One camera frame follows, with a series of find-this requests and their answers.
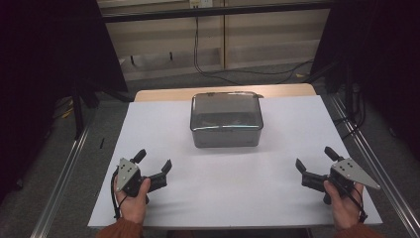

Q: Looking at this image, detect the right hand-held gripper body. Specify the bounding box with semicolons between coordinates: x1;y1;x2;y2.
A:
325;158;381;204

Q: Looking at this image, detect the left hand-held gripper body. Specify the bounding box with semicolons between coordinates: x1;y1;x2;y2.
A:
116;158;152;198

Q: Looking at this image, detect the grey storage box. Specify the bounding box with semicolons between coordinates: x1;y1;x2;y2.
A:
189;91;264;149

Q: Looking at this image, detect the clear plastic box lid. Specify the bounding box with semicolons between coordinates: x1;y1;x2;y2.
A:
189;91;264;132

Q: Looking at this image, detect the person's left hand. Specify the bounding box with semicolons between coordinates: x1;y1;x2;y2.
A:
113;178;152;225

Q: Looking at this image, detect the person's right hand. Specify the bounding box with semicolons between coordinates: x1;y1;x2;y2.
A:
323;179;366;231

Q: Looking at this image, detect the wooden table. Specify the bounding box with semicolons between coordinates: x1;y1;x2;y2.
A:
134;82;317;103

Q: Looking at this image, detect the white table sheet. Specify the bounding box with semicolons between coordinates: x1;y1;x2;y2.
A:
87;95;383;229

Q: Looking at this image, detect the black metal stand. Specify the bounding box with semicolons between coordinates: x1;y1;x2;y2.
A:
70;78;100;140

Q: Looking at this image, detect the yellow floor object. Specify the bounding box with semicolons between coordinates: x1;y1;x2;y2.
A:
59;106;74;120

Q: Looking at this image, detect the black curtain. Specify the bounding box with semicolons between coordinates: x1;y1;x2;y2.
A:
310;0;420;162
0;0;129;202

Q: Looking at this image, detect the black horizontal bar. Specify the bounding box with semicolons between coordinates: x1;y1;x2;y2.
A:
102;2;331;24

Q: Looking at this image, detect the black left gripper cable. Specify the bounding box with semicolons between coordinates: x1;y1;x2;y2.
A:
110;168;128;221

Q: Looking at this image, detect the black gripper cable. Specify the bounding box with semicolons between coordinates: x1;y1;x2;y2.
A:
343;184;368;223
110;168;128;221

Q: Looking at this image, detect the aluminium floor rail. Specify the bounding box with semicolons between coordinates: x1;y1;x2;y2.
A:
31;127;92;238
330;93;420;238

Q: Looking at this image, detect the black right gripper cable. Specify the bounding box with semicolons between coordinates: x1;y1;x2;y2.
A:
343;184;368;223

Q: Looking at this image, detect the bundle of black floor cables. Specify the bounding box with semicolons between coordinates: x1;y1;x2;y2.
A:
333;83;367;141

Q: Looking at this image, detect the black wall cable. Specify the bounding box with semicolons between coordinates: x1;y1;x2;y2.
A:
192;16;315;85

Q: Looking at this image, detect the wooden vertical post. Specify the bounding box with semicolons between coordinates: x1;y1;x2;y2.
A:
220;0;229;69

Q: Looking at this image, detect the white wall outlet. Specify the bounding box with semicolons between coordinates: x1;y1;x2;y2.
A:
189;0;213;9

